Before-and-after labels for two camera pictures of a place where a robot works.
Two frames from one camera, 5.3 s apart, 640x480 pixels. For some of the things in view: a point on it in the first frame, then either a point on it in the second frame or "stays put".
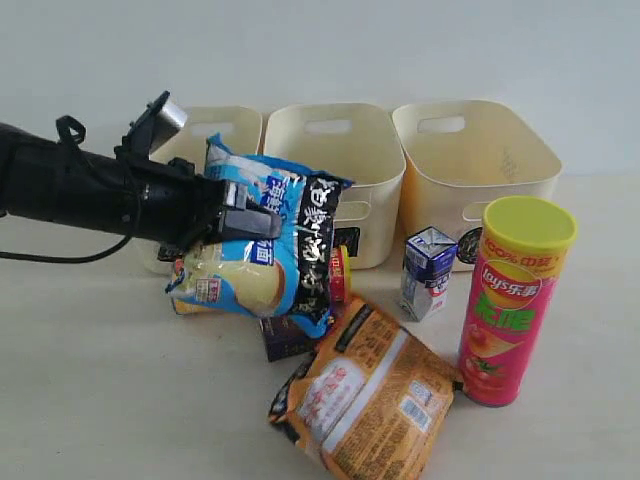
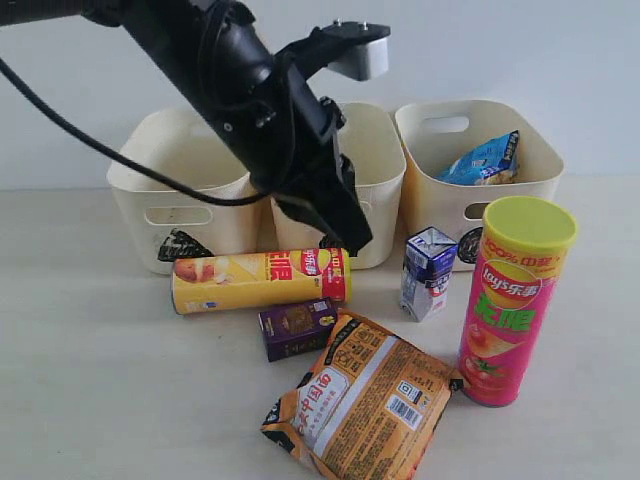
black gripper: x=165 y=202 -> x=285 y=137
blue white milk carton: x=428 y=259 stays put
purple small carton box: x=284 y=339 stays put
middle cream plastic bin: x=361 y=143 stays put
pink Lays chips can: x=512 y=295 stays put
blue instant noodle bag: x=288 y=277 -> x=493 y=161
